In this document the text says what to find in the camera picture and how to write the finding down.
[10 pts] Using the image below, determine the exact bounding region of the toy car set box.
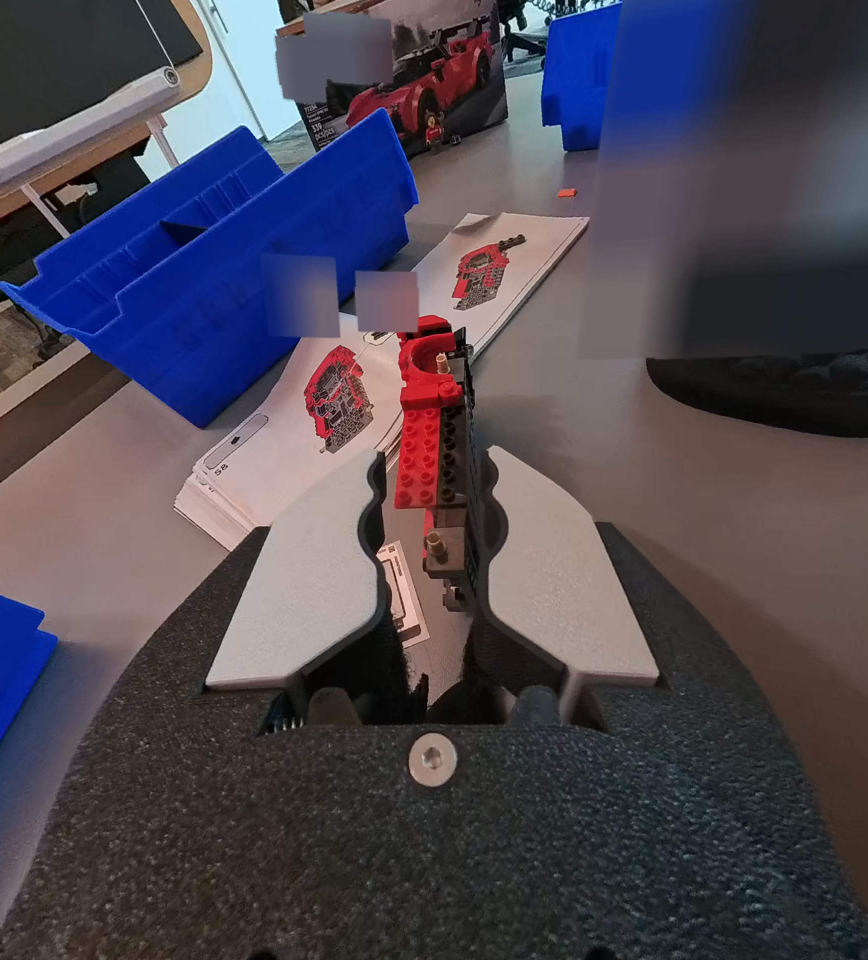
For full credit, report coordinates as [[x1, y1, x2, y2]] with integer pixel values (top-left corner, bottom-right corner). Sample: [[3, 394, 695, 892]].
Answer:
[[275, 0, 511, 161]]

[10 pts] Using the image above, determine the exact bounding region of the blue divided plastic bin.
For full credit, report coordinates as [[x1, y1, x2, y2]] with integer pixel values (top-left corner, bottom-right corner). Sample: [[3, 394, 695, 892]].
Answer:
[[0, 108, 419, 431]]

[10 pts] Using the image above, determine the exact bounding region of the open instruction booklet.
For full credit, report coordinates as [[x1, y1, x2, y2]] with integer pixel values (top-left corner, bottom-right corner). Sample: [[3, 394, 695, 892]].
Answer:
[[173, 212, 592, 553]]

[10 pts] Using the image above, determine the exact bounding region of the black textured cushion pad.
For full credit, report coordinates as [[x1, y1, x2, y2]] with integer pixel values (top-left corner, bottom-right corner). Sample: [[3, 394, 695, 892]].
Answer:
[[644, 346, 868, 439]]

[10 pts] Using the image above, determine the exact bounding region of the black office chair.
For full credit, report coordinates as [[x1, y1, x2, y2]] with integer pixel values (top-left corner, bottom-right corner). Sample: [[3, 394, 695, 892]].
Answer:
[[500, 0, 550, 63]]

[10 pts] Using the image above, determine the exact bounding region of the red and black brick model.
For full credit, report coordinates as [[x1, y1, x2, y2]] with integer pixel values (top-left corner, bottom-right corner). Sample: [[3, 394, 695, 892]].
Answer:
[[395, 315, 490, 613]]

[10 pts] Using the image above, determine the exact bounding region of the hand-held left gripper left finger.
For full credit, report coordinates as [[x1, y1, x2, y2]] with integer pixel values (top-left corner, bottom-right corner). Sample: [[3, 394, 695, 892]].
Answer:
[[205, 448, 392, 717]]

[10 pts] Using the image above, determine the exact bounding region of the small white leaflet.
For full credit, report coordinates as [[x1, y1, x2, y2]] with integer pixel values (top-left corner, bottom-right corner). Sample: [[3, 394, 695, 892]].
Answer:
[[376, 539, 431, 648]]

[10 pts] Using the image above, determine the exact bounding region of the black board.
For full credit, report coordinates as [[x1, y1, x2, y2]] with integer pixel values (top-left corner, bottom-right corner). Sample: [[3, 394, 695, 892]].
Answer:
[[0, 0, 206, 156]]

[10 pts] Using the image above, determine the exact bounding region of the white roller tube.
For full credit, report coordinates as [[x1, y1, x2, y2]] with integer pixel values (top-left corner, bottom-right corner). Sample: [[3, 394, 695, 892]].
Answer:
[[0, 65, 185, 195]]

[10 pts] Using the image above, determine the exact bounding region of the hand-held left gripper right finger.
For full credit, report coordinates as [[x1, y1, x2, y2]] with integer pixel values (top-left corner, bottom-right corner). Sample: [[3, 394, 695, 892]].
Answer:
[[477, 445, 662, 727]]

